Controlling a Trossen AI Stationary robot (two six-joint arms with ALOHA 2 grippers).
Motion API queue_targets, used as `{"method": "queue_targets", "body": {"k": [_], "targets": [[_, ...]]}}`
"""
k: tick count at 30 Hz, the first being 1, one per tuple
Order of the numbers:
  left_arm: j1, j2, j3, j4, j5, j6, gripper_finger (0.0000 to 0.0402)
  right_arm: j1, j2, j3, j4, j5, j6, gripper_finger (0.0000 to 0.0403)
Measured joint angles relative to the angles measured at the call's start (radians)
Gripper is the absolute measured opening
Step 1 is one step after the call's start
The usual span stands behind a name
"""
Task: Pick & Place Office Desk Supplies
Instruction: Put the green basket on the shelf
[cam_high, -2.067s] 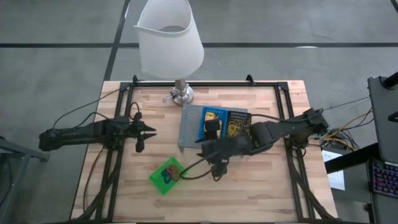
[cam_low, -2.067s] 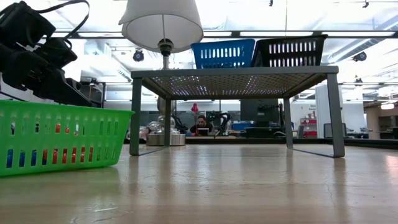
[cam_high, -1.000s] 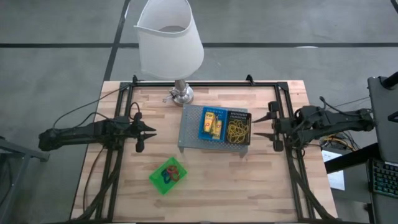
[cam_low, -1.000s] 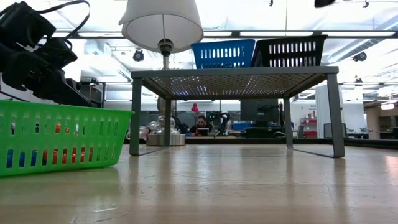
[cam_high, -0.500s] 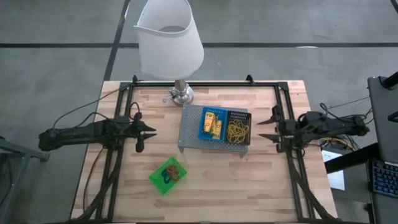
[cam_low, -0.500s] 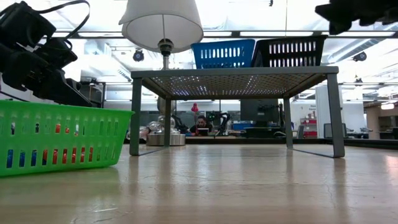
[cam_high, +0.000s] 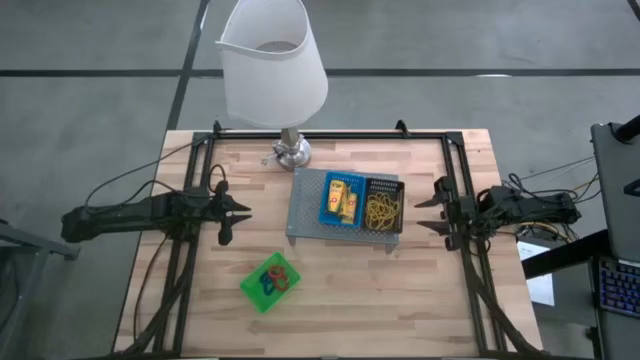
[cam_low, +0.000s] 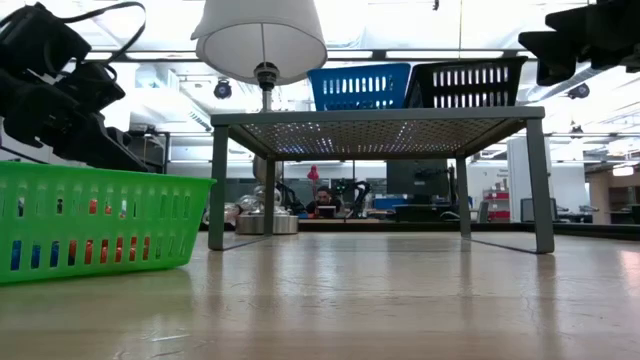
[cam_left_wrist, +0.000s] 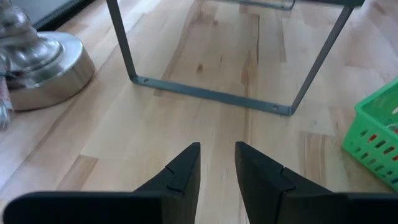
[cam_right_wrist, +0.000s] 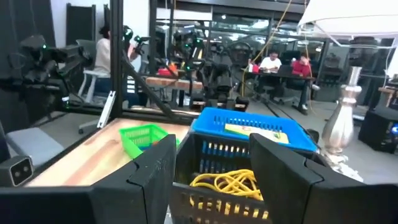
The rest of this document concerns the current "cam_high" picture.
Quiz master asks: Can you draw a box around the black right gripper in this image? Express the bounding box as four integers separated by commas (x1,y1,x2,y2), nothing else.
413,175,474,252

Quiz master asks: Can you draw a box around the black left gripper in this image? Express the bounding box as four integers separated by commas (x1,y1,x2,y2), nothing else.
207,179,253,246

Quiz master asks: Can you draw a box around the yellow rubber band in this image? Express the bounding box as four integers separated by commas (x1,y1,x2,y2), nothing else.
377,192,402,217
379,208,402,231
368,199,399,226
365,193,389,216
364,207,391,231

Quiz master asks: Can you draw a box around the black plastic basket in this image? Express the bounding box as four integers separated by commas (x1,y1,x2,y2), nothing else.
360,177,406,235

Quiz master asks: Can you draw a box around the grey perforated metal riser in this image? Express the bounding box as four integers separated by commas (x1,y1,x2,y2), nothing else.
285,167,401,255

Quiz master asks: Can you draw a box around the green plastic basket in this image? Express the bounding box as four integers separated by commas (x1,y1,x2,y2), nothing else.
239,251,303,315

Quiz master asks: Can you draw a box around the blue plastic basket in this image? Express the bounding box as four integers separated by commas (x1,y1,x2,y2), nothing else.
317,170,369,231

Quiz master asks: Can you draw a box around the black desk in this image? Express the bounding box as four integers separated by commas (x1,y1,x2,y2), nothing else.
521,229,640,360

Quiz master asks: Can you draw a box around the white shade table lamp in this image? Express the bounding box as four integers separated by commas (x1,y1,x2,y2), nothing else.
214,0,330,173

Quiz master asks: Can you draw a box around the white paper sheet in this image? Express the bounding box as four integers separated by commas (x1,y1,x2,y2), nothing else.
516,239,556,307

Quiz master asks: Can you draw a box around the black backlit keyboard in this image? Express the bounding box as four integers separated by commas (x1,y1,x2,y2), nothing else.
595,255,640,320

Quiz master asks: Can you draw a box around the grey metal stand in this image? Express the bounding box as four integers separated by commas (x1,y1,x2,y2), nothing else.
0,218,81,360

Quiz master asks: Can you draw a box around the yellow cable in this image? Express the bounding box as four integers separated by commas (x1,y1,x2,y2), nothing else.
519,219,571,241

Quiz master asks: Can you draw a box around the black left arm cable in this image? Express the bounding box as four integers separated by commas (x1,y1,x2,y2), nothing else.
83,139,227,211

